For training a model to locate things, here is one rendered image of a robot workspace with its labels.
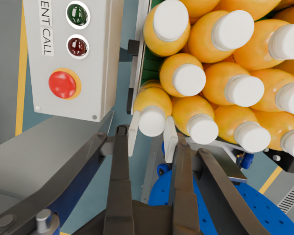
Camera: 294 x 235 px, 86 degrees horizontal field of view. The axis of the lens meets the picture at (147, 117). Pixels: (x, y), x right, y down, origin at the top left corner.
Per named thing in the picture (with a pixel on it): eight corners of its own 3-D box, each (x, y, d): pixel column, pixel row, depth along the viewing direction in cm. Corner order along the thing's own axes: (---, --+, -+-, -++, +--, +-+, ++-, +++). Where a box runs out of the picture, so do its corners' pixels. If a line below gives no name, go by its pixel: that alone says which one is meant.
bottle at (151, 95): (169, 102, 42) (179, 134, 25) (143, 108, 43) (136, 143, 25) (163, 76, 39) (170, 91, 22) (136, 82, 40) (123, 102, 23)
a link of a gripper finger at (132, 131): (131, 157, 16) (124, 156, 16) (137, 129, 23) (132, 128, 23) (135, 131, 15) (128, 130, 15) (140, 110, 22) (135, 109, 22)
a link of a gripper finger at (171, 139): (171, 137, 15) (178, 139, 15) (167, 114, 22) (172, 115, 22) (165, 162, 17) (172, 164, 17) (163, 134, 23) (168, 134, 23)
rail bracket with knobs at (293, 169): (252, 148, 46) (278, 171, 36) (262, 126, 44) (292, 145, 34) (284, 153, 46) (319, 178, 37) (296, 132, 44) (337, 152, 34)
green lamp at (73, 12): (69, 24, 19) (64, 22, 18) (69, 3, 18) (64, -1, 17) (87, 27, 19) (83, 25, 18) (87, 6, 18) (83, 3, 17)
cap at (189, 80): (182, 58, 21) (185, 58, 19) (206, 73, 21) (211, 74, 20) (167, 84, 22) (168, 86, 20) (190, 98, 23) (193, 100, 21)
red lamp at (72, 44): (70, 55, 20) (65, 54, 19) (70, 36, 20) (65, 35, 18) (87, 58, 20) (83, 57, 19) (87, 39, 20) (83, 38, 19)
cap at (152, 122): (167, 127, 24) (168, 132, 23) (143, 132, 25) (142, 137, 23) (162, 103, 23) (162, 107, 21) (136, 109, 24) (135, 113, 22)
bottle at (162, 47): (182, 45, 37) (208, 31, 20) (157, 63, 39) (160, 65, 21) (167, 17, 35) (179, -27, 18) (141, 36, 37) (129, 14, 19)
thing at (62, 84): (53, 94, 22) (48, 96, 21) (52, 68, 21) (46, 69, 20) (78, 99, 22) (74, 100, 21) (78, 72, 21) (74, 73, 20)
